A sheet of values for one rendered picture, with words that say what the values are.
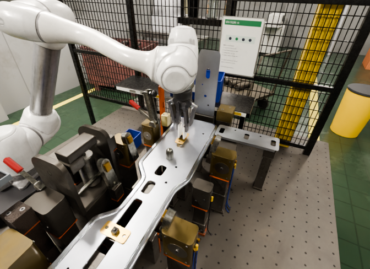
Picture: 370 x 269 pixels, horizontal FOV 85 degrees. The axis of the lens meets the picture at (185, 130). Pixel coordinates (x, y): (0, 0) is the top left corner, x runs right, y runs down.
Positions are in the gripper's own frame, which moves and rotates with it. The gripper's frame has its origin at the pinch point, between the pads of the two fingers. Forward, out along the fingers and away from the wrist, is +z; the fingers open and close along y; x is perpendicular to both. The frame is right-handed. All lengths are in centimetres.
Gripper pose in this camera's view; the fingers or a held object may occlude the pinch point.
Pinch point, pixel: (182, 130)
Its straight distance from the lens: 89.8
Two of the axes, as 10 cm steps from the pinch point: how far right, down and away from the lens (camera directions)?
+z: -0.1, 8.2, 5.7
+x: 4.0, -5.2, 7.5
